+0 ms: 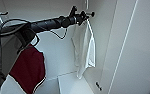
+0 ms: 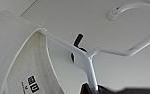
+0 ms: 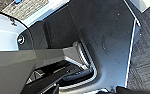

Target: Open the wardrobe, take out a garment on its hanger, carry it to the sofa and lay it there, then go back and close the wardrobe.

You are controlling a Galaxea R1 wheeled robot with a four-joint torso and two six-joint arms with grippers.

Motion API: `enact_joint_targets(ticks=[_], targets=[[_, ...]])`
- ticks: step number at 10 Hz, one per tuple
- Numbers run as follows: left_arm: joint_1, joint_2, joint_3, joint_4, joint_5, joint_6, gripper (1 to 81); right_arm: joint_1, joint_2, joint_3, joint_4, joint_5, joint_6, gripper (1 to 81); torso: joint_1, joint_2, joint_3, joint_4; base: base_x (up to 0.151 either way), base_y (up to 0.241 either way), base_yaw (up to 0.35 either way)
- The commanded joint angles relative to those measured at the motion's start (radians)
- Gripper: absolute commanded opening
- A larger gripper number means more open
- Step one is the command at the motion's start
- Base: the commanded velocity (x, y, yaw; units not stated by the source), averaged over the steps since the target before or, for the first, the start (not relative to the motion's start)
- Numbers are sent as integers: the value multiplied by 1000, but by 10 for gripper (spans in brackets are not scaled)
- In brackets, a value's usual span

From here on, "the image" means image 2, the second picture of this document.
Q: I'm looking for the black wall peg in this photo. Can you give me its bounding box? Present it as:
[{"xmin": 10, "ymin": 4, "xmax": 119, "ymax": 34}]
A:
[{"xmin": 70, "ymin": 32, "xmax": 88, "ymax": 63}]

